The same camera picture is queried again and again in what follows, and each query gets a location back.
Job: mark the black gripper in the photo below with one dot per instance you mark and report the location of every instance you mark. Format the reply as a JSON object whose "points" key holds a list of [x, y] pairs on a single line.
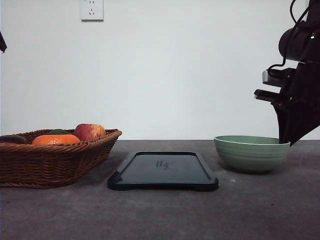
{"points": [[297, 104]]}

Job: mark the light green ceramic bowl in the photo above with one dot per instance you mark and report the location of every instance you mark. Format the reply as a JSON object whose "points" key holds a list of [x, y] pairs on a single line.
{"points": [[251, 153]]}

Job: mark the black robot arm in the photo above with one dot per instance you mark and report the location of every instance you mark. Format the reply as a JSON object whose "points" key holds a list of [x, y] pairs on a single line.
{"points": [[301, 42], [3, 45]]}

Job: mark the brown wicker basket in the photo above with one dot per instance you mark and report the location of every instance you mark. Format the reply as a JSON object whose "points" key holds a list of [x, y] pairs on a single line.
{"points": [[51, 158]]}

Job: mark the dark blue rectangular tray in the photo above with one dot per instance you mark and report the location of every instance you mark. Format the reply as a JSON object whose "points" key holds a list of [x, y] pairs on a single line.
{"points": [[163, 171]]}

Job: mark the red yellow apple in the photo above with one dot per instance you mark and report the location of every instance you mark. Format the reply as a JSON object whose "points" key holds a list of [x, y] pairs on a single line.
{"points": [[86, 131]]}

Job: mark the dark green fruit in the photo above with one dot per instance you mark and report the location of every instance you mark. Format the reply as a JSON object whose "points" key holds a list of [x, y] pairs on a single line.
{"points": [[58, 132]]}

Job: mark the orange tangerine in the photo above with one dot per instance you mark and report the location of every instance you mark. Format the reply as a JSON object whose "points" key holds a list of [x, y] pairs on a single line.
{"points": [[55, 139]]}

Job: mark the dark purple fruit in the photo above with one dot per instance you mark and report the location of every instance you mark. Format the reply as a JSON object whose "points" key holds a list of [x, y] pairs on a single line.
{"points": [[15, 139]]}

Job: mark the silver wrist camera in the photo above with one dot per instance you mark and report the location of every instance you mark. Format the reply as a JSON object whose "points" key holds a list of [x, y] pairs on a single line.
{"points": [[275, 77]]}

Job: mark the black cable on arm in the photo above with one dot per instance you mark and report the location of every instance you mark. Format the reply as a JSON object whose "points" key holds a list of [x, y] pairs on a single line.
{"points": [[295, 21]]}

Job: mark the white wall socket left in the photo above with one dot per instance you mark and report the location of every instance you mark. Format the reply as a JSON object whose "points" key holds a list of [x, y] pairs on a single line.
{"points": [[91, 11]]}

